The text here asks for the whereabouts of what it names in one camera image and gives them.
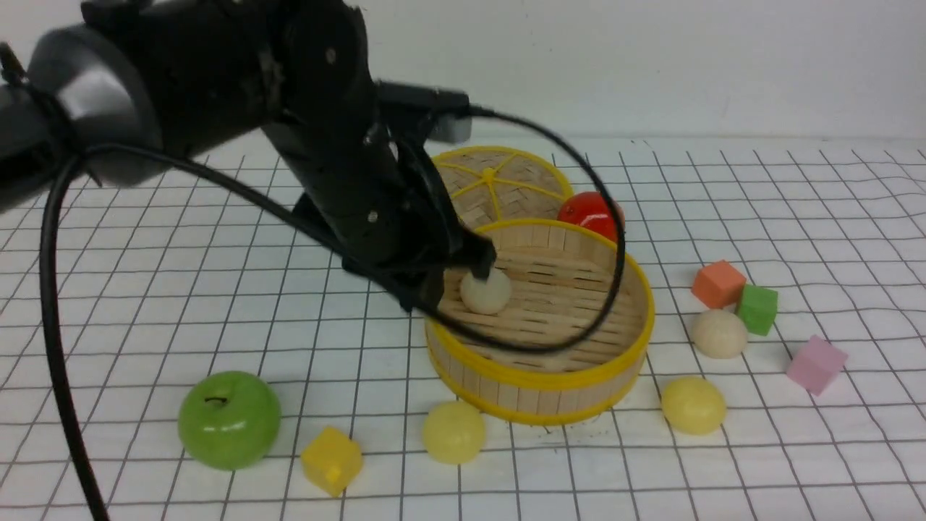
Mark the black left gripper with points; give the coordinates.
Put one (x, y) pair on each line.
(378, 199)

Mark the white round bun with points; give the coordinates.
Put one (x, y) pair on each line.
(487, 297)

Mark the pale yellow round bun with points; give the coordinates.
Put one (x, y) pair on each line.
(453, 433)

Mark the beige round bun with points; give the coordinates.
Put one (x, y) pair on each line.
(719, 334)

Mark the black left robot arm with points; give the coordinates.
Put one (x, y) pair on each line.
(183, 77)

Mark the bamboo steamer lid yellow rim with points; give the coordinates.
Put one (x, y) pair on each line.
(493, 183)

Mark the bamboo steamer tray yellow rim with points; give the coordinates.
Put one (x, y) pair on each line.
(560, 275)

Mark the red plastic tomato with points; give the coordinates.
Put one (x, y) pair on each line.
(588, 210)

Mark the yellow foam cube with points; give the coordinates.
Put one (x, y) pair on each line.
(331, 461)

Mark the green plastic apple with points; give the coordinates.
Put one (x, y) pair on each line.
(230, 420)

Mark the orange foam cube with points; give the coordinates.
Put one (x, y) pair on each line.
(718, 285)

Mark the green foam cube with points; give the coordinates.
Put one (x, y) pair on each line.
(758, 309)

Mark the pink foam cube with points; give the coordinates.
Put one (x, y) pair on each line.
(816, 365)

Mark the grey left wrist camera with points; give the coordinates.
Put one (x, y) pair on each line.
(425, 113)

